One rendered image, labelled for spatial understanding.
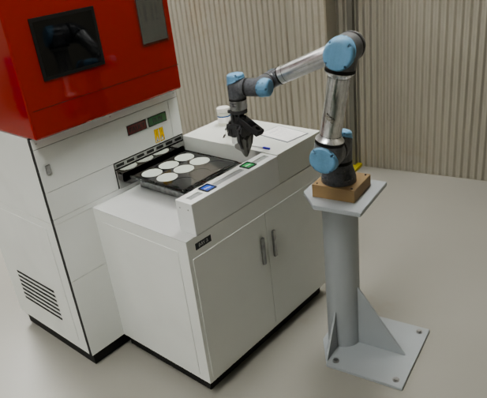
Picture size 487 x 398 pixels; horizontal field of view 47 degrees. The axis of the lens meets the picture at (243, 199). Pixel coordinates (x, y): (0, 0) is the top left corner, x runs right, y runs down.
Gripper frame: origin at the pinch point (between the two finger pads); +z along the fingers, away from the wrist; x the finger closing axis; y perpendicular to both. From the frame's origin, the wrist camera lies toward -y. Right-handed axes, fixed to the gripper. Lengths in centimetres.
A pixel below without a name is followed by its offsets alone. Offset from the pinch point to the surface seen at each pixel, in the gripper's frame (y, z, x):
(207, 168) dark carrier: 26.4, 11.6, 0.5
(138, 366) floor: 41, 102, 53
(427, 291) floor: -49, 102, -79
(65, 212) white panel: 58, 16, 59
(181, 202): 1.7, 6.1, 39.9
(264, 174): -4.1, 11.1, -5.2
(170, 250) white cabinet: 6, 26, 46
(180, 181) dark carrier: 27.7, 11.7, 16.9
